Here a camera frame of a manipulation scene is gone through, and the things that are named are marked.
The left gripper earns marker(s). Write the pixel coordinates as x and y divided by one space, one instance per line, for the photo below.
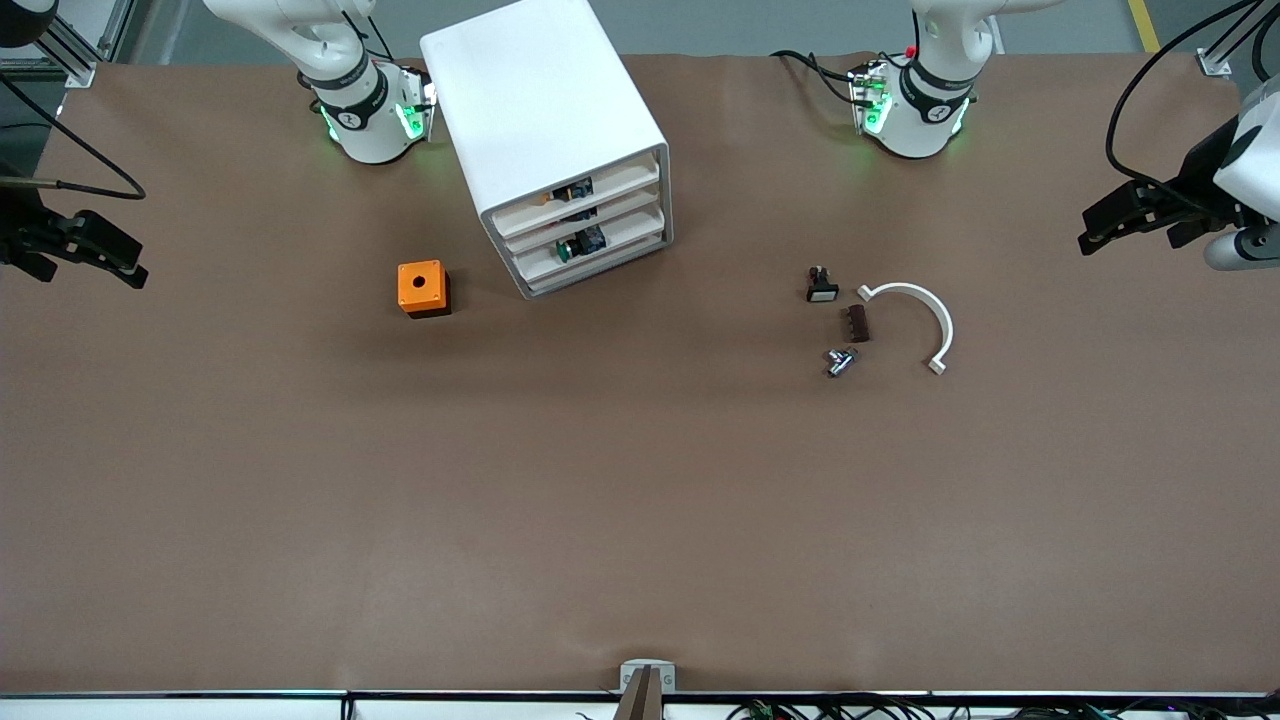
1200 172

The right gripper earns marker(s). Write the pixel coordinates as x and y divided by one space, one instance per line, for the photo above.
18 228

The green push button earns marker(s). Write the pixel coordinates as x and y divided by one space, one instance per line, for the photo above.
580 243

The white plastic drawer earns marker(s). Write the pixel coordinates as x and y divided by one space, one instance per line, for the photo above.
620 208
620 187
620 247
630 227

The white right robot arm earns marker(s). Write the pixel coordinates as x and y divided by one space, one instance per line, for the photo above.
350 120

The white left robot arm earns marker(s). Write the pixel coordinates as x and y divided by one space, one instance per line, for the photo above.
930 125

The orange button box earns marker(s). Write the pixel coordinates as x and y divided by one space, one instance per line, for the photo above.
408 292

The white drawer cabinet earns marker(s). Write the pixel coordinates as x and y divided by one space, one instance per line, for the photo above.
530 100

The base connector box green light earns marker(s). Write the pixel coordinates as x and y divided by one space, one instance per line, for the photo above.
872 100
415 115

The brown terminal block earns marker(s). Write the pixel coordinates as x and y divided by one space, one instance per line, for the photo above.
856 324

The silver metal fitting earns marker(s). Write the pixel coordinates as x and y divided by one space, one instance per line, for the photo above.
840 361

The blue black electrical component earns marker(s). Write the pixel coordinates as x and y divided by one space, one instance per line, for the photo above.
575 188

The aluminium frame profile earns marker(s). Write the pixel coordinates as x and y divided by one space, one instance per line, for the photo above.
75 65
1213 63

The white curved plastic bracket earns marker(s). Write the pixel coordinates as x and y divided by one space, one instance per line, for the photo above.
940 312

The black white push switch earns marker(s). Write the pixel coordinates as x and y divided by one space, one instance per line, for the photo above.
822 290

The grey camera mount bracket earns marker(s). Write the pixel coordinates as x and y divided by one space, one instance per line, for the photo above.
628 670

